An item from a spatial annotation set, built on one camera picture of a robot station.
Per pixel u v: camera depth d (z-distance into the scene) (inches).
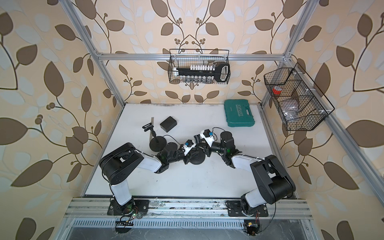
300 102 28.5
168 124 41.6
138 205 29.8
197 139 30.4
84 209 29.9
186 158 31.0
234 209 28.8
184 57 35.9
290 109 28.8
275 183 17.5
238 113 42.8
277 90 34.2
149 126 32.1
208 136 28.6
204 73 33.8
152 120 43.9
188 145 30.2
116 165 19.7
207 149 29.6
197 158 35.7
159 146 38.5
